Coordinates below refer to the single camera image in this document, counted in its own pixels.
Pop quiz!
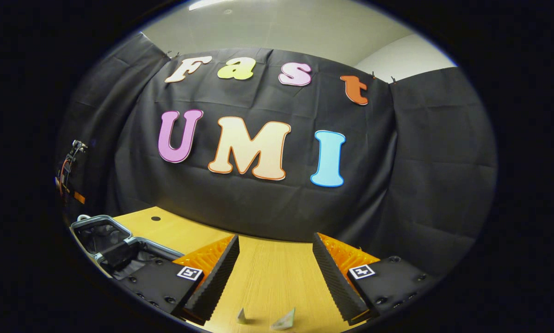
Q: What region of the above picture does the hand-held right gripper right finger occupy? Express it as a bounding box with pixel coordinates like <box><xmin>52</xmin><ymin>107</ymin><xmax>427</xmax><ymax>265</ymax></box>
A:
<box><xmin>312</xmin><ymin>232</ymin><xmax>440</xmax><ymax>324</ymax></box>

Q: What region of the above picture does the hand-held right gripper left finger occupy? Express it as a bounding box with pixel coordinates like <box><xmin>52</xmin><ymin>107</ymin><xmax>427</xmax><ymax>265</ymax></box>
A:
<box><xmin>119</xmin><ymin>235</ymin><xmax>240</xmax><ymax>325</ymax></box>

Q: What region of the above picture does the white tube with green label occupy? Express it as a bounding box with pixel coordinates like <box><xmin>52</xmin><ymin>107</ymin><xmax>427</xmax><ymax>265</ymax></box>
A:
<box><xmin>271</xmin><ymin>308</ymin><xmax>296</xmax><ymax>331</ymax></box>

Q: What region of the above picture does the pale blue suitcase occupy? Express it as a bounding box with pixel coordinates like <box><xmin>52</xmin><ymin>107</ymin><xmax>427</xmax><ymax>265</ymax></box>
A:
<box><xmin>70</xmin><ymin>214</ymin><xmax>186</xmax><ymax>281</ymax></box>

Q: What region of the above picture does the black backdrop cloth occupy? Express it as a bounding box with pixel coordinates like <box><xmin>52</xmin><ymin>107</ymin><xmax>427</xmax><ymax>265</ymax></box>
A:
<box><xmin>55</xmin><ymin>31</ymin><xmax>499</xmax><ymax>278</ymax></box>

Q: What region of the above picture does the ceiling light panel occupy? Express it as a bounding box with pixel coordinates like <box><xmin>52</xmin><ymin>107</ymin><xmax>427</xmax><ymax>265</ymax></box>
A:
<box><xmin>188</xmin><ymin>0</ymin><xmax>234</xmax><ymax>11</ymax></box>

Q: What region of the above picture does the device with red cables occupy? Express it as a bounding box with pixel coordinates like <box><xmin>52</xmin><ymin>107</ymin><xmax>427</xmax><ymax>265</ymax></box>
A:
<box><xmin>55</xmin><ymin>139</ymin><xmax>89</xmax><ymax>205</ymax></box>

